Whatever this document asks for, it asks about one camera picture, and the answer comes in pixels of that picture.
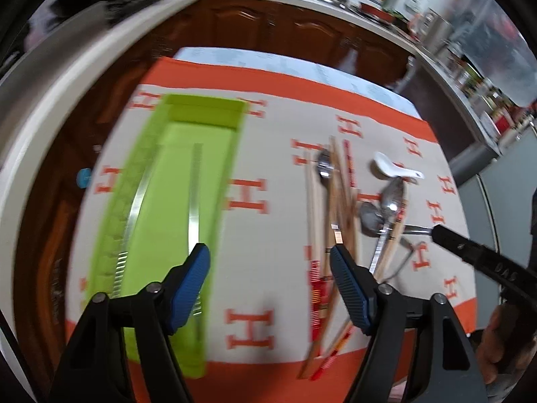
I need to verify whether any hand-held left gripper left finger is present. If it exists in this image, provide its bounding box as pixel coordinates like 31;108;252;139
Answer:
50;243;210;403

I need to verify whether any red patterned beige chopstick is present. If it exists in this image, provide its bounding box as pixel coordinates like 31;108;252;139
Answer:
306;155;326;347
310;197;409;383
343;140;359;189

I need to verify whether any brown wooden chopstick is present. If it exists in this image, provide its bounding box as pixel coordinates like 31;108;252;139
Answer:
329;135;361;261
297;176;342;380

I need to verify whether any round metal soup spoon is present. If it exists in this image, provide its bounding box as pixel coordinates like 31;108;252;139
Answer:
358;200;435;238

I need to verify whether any large metal spoon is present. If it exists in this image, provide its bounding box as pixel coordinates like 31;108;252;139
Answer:
369;176;407;275

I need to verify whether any orange beige printed blanket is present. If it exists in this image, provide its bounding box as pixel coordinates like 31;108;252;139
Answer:
65;56;479;399

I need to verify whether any wooden-handled metal spoon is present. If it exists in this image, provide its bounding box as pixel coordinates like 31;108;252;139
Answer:
315;149;345;246

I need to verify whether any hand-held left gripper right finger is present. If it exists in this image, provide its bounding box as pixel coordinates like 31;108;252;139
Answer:
329;245;489;403

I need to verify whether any red pot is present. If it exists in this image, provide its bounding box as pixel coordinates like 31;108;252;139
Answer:
358;0;397;24

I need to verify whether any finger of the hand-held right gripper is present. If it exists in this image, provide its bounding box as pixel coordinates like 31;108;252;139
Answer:
432;224;537;303

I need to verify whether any green plastic utensil tray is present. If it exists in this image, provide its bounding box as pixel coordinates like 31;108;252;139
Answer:
82;92;248;378

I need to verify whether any white ceramic spoon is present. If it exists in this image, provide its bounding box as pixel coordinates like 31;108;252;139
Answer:
373;151;425;180

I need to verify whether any person's right hand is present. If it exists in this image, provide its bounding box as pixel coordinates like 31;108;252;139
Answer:
476;302;537;387

